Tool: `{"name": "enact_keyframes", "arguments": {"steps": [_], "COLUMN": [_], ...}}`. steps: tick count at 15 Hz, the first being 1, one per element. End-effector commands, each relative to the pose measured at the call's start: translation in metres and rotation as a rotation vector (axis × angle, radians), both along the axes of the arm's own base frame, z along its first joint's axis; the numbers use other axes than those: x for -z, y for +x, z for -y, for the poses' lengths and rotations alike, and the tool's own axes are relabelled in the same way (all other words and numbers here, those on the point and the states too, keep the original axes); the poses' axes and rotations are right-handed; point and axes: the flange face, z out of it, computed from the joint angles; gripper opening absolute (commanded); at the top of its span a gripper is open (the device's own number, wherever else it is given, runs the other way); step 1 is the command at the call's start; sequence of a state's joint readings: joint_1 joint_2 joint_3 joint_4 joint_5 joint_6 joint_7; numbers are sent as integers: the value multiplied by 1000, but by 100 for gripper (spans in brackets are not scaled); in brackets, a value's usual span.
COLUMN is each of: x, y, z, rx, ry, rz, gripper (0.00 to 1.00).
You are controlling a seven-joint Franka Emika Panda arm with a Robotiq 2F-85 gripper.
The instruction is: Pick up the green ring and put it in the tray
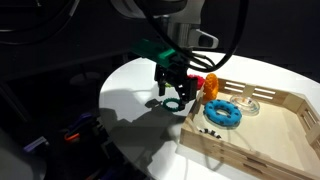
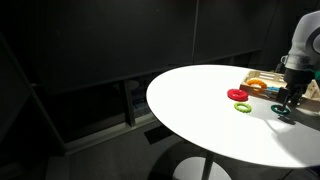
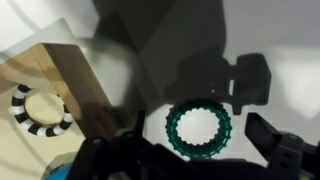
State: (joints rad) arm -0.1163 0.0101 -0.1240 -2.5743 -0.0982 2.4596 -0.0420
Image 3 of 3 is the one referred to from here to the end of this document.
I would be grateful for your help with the wooden slatted tray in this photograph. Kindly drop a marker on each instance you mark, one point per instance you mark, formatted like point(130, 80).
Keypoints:
point(66, 73)

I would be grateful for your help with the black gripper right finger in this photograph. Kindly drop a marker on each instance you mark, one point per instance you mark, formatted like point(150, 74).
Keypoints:
point(283, 150)

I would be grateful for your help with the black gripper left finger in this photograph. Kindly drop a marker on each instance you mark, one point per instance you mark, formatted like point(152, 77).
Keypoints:
point(110, 156)

